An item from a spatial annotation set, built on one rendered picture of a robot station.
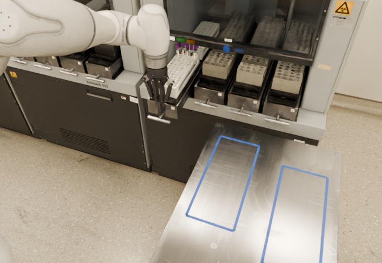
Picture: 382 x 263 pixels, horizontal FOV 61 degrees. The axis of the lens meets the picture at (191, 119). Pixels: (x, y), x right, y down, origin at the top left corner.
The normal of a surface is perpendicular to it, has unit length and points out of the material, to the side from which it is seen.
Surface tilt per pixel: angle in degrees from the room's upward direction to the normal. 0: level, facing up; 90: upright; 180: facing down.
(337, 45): 90
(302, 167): 0
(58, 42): 107
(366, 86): 90
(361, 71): 90
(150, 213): 0
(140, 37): 89
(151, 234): 0
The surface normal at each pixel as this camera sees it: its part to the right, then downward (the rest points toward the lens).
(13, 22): -0.15, 0.27
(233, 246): 0.00, -0.74
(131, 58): -0.35, 0.63
